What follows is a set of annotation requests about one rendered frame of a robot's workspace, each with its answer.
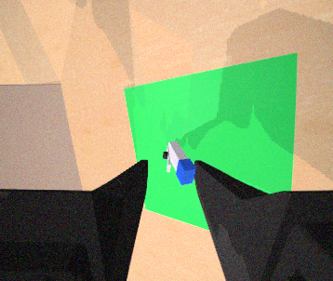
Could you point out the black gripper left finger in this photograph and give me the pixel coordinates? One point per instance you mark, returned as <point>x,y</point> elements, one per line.
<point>105,220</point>

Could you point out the green square zone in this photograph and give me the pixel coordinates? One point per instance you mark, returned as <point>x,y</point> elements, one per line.
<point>239,119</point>

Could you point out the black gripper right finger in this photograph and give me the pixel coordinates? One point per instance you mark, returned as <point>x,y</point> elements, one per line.
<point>249,227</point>

